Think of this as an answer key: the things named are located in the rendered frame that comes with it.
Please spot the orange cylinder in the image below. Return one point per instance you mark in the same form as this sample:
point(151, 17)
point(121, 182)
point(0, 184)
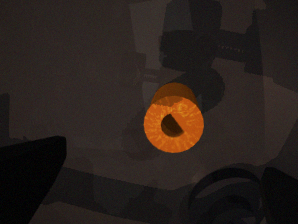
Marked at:
point(174, 121)

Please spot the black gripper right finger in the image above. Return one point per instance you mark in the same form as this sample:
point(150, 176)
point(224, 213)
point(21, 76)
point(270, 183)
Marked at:
point(279, 194)

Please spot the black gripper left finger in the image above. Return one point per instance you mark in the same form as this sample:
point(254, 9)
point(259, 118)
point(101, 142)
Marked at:
point(27, 172)

